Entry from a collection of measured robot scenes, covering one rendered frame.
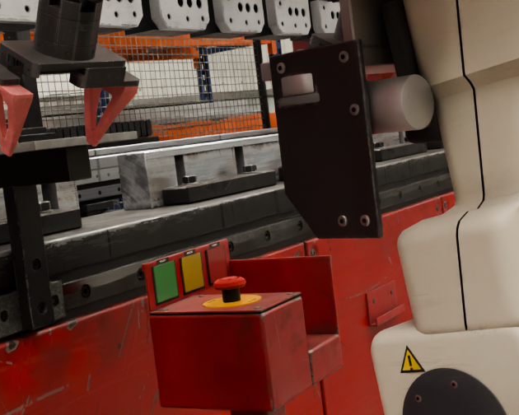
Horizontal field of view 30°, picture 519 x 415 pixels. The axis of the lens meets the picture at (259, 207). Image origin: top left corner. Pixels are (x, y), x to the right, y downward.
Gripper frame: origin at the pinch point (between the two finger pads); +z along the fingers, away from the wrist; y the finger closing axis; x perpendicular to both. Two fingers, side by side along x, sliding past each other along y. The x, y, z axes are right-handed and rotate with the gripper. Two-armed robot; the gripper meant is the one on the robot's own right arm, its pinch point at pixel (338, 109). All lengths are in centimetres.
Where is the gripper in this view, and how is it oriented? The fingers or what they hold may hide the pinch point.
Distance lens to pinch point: 126.0
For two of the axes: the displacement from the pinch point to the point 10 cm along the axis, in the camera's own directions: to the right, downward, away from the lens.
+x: 6.8, 4.2, -6.0
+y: -7.0, 1.4, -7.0
